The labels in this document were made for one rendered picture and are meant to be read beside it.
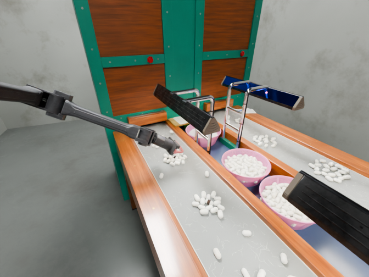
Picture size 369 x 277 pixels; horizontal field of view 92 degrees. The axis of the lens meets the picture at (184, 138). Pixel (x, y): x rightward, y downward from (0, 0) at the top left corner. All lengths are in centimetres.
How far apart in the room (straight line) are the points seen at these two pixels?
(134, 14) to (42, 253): 178
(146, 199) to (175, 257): 27
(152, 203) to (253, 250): 42
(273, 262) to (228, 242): 15
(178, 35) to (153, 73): 31
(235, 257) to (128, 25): 131
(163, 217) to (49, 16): 335
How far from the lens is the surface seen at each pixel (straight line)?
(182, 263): 69
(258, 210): 85
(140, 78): 138
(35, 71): 381
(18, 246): 203
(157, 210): 80
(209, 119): 71
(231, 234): 78
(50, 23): 367
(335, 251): 99
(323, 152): 139
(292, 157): 128
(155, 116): 141
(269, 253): 79
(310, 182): 50
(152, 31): 138
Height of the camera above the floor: 139
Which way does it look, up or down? 30 degrees down
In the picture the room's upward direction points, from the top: straight up
